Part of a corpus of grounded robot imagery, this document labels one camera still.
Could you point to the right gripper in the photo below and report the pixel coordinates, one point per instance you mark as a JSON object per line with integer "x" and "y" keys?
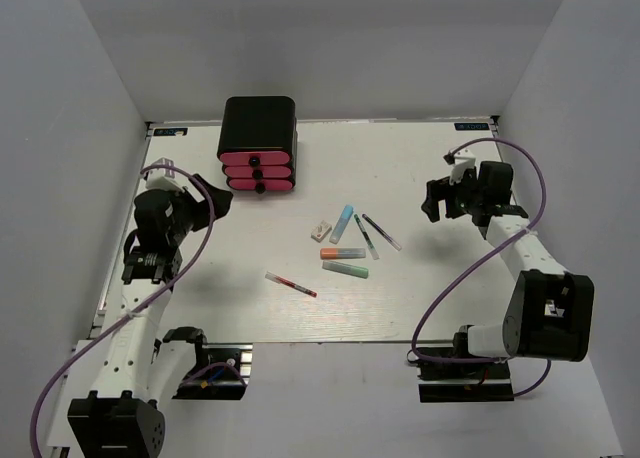
{"x": 440, "y": 189}

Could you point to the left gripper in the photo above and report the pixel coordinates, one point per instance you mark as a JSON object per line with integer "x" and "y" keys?
{"x": 202, "y": 208}

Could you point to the pink top drawer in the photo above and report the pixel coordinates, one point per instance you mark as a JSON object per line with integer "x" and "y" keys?
{"x": 255, "y": 158}

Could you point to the pink drawer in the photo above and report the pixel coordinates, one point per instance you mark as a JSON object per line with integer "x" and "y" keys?
{"x": 260, "y": 186}
{"x": 260, "y": 172}
{"x": 255, "y": 158}

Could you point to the purple gel pen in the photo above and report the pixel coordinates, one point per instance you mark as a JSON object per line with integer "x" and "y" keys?
{"x": 382, "y": 232}

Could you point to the green gel pen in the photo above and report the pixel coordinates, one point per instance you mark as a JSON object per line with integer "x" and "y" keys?
{"x": 370, "y": 245}

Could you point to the blue highlighter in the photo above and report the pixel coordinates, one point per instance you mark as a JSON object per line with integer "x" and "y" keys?
{"x": 341, "y": 224}

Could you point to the green highlighter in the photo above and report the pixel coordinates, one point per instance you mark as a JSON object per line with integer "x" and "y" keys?
{"x": 346, "y": 269}

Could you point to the white staple box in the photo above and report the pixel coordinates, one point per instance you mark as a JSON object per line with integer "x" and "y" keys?
{"x": 320, "y": 231}

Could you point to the orange highlighter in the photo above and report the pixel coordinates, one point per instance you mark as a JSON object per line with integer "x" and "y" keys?
{"x": 334, "y": 253}

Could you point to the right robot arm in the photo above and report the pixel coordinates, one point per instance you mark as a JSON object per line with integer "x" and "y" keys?
{"x": 550, "y": 310}

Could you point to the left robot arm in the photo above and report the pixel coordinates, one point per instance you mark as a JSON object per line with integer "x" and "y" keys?
{"x": 121, "y": 414}

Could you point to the pink bottom drawer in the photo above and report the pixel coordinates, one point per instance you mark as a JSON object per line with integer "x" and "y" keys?
{"x": 260, "y": 186}

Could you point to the black drawer cabinet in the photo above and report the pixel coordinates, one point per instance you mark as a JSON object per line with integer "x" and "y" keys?
{"x": 253, "y": 123}

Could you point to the red gel pen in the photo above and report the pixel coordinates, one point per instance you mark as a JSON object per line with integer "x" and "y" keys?
{"x": 290, "y": 284}

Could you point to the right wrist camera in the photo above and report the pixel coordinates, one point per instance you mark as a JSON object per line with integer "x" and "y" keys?
{"x": 460, "y": 161}

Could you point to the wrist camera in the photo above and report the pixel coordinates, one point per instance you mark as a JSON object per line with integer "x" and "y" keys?
{"x": 460, "y": 161}
{"x": 161, "y": 175}

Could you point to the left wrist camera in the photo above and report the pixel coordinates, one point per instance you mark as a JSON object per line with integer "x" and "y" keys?
{"x": 161, "y": 175}

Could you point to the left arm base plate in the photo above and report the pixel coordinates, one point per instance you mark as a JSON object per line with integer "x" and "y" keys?
{"x": 220, "y": 372}

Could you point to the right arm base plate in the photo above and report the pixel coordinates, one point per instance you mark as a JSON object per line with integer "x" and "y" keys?
{"x": 462, "y": 383}

